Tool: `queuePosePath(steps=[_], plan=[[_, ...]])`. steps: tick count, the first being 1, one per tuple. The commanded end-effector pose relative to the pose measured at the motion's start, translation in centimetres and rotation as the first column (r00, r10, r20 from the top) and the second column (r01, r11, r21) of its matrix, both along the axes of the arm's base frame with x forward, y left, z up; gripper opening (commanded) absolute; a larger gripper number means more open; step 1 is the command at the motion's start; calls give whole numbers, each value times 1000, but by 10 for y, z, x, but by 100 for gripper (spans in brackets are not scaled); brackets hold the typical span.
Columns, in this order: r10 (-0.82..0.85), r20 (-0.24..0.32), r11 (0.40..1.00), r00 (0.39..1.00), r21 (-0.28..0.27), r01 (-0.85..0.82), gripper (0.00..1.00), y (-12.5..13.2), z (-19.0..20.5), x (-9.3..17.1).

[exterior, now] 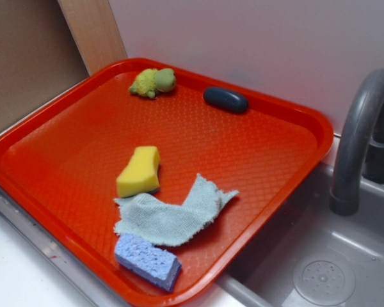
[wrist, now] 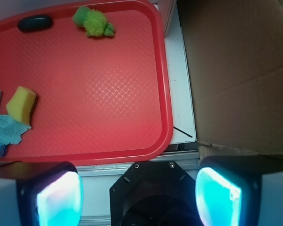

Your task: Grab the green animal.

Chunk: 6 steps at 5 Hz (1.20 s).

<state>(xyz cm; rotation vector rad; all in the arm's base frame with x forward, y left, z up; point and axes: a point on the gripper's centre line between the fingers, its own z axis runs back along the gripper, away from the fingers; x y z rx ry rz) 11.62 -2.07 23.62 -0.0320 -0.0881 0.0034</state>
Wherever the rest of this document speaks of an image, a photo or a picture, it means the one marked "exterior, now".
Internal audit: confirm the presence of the yellow sponge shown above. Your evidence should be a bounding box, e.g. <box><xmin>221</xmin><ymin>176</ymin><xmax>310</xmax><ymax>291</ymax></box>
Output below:
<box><xmin>116</xmin><ymin>146</ymin><xmax>161</xmax><ymax>198</ymax></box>

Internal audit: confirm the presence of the dark blue oval soap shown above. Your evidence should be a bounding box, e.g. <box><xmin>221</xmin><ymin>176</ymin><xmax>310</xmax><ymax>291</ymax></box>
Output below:
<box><xmin>203</xmin><ymin>87</ymin><xmax>249</xmax><ymax>113</ymax></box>

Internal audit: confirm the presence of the light blue cloth rag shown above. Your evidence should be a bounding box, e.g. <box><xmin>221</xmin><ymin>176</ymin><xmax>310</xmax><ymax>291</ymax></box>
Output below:
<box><xmin>115</xmin><ymin>174</ymin><xmax>239</xmax><ymax>247</ymax></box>

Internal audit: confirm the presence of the green plush turtle toy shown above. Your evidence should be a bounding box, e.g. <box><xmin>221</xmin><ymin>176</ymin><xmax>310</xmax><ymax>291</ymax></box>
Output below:
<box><xmin>129</xmin><ymin>68</ymin><xmax>177</xmax><ymax>99</ymax></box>

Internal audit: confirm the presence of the blue cellulose sponge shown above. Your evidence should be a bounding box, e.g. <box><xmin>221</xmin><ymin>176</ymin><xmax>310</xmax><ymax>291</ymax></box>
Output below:
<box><xmin>115</xmin><ymin>233</ymin><xmax>182</xmax><ymax>292</ymax></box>

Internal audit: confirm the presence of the grey plastic sink basin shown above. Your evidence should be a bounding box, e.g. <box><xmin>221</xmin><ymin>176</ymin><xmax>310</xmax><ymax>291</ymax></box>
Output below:
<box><xmin>217</xmin><ymin>164</ymin><xmax>384</xmax><ymax>306</ymax></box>

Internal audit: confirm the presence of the wooden board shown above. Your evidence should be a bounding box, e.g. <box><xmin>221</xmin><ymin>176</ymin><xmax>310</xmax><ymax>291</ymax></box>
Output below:
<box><xmin>58</xmin><ymin>0</ymin><xmax>127</xmax><ymax>75</ymax></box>

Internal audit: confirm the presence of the grey plastic faucet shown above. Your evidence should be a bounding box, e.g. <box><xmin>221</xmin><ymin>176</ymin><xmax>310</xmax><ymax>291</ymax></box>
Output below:
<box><xmin>330</xmin><ymin>68</ymin><xmax>384</xmax><ymax>216</ymax></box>

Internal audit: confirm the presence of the brown cardboard panel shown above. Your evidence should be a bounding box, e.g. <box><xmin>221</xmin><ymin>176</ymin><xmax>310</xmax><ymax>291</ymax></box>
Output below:
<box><xmin>0</xmin><ymin>1</ymin><xmax>88</xmax><ymax>133</ymax></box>

